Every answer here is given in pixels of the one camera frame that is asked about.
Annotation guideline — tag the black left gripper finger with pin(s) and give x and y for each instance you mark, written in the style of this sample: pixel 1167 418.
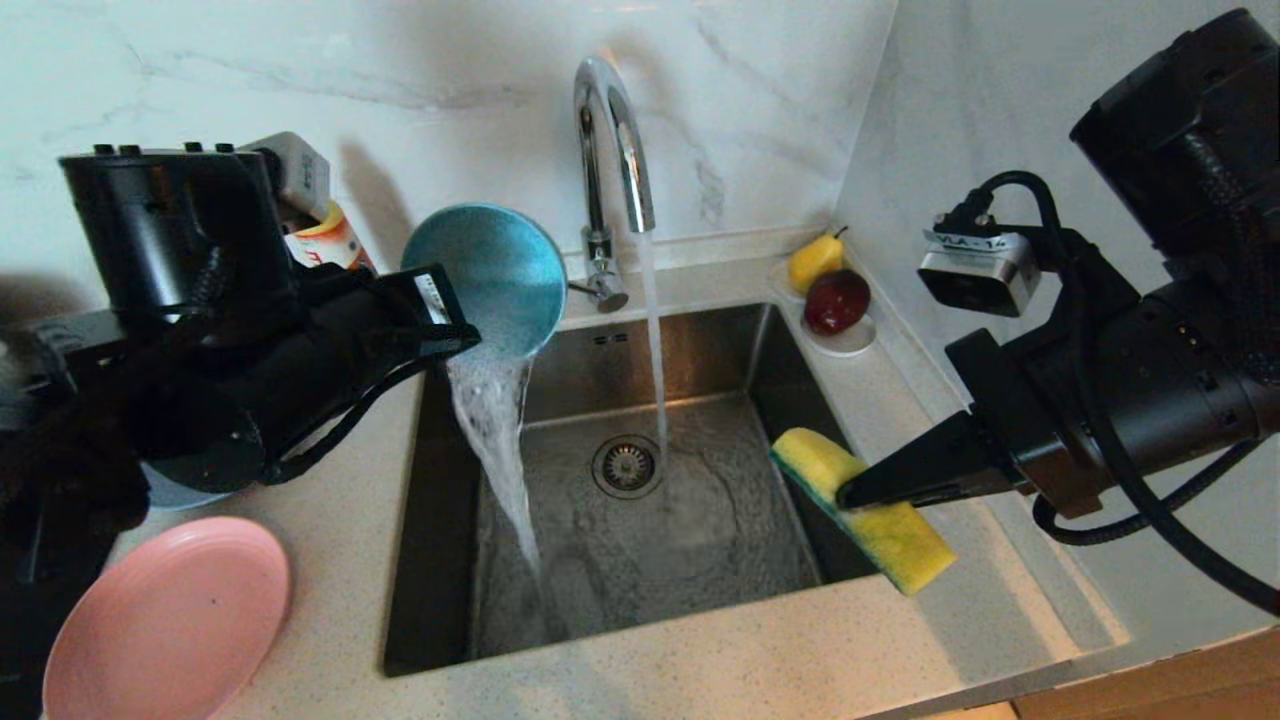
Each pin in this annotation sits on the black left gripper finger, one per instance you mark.
pixel 455 342

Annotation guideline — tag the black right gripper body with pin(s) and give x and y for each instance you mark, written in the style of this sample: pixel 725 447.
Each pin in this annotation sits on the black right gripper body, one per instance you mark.
pixel 1110 400

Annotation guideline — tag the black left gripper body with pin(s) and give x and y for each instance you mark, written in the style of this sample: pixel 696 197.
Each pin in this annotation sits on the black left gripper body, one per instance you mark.
pixel 340 350

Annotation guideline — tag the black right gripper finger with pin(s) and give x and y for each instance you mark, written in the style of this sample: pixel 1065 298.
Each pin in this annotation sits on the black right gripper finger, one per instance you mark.
pixel 965 492
pixel 925 465

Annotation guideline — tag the yellow green sponge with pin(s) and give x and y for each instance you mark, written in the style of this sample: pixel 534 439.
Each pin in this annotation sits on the yellow green sponge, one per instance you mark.
pixel 880 530

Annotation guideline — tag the teal bowl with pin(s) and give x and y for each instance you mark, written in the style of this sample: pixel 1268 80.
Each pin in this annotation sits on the teal bowl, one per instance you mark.
pixel 500 270

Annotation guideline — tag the orange dish soap bottle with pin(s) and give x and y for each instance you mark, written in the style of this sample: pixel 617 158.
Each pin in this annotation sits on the orange dish soap bottle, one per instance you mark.
pixel 330 245

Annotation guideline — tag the chrome gooseneck faucet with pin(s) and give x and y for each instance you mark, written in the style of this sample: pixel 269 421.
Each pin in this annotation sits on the chrome gooseneck faucet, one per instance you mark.
pixel 598 150

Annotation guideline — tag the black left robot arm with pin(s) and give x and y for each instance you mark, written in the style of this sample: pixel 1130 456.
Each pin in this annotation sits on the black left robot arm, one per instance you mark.
pixel 150 230

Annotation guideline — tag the stainless steel sink basin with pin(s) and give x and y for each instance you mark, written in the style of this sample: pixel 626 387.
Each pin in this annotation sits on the stainless steel sink basin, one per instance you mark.
pixel 680 540

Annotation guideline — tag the poured water splash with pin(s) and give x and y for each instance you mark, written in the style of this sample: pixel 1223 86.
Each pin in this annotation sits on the poured water splash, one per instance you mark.
pixel 495 430

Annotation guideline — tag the small white dish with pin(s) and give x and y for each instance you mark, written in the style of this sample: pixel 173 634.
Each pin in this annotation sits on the small white dish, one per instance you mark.
pixel 848 345

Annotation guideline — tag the dark red apple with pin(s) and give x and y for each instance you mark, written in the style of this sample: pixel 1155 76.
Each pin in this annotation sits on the dark red apple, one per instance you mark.
pixel 837 301

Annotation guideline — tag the round metal drain strainer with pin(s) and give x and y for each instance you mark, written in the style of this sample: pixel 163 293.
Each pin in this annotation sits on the round metal drain strainer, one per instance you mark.
pixel 625 467

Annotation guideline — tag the blue grey plate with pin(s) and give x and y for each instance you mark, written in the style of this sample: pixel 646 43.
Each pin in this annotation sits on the blue grey plate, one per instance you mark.
pixel 185 498

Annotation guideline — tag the yellow pear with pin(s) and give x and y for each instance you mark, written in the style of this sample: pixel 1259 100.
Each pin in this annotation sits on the yellow pear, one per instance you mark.
pixel 812 260

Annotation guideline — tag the pink plate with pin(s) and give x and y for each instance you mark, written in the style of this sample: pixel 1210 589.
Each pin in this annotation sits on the pink plate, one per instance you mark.
pixel 170 620

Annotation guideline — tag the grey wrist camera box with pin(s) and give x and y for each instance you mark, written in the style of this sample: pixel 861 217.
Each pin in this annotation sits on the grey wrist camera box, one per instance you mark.
pixel 300 175
pixel 975 270

